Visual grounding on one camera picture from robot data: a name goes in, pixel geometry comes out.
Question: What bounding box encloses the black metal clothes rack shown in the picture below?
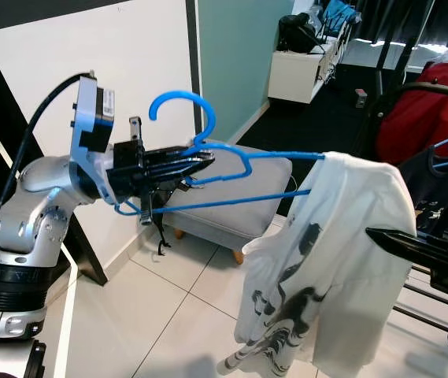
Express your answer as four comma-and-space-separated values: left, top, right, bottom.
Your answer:
356, 79, 448, 332

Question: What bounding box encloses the black floor mat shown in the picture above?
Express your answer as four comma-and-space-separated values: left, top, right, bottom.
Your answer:
235, 63, 413, 158

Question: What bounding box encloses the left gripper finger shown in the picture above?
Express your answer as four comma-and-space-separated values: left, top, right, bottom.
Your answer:
157, 148, 217, 172
157, 167, 205, 192

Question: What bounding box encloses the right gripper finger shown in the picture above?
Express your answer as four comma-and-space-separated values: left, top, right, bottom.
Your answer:
365, 227, 445, 267

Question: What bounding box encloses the navy printed garment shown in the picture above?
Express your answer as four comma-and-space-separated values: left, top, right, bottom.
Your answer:
401, 146, 448, 237

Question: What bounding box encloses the black strap bag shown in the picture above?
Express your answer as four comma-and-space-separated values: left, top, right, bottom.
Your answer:
153, 185, 193, 258

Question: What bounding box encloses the white printed T-shirt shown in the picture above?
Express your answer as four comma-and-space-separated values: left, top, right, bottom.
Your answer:
217, 151, 419, 377

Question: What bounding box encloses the red cloth with yellow print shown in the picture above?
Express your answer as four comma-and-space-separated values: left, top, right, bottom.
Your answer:
375, 61, 448, 166

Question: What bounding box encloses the dark curtain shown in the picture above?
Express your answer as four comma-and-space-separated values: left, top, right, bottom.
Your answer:
350, 0, 448, 44

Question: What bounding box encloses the blue bag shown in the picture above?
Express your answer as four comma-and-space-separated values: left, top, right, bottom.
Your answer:
322, 0, 360, 36

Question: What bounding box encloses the grey ottoman stool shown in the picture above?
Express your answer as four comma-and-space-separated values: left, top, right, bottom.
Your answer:
163, 144, 294, 265

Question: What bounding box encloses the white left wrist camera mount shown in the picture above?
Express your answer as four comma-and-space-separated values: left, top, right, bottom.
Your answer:
68, 73, 122, 207

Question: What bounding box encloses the white shelf cabinet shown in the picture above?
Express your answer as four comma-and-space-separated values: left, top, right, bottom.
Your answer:
268, 31, 342, 105

